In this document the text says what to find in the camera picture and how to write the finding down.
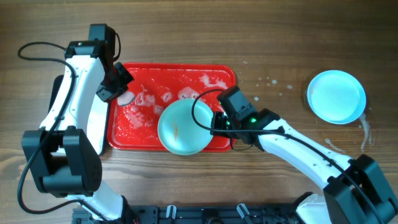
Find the light blue plate with sauce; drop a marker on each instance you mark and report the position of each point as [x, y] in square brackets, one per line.
[179, 127]

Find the light blue plate top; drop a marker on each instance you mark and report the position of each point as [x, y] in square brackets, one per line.
[336, 87]

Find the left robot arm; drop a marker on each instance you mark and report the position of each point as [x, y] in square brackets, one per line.
[60, 157]

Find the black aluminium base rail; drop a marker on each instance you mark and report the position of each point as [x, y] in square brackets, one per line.
[280, 213]

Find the black tray with soapy water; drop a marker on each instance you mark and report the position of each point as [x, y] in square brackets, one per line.
[97, 119]

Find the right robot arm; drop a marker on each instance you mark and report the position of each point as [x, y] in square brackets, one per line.
[354, 190]

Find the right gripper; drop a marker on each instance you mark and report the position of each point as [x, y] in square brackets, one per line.
[218, 123]

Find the red plastic tray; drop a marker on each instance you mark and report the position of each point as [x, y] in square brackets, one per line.
[156, 85]

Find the pink sponge with green scourer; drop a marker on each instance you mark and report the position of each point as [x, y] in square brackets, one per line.
[126, 98]

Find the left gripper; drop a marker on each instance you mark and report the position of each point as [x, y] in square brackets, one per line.
[116, 86]

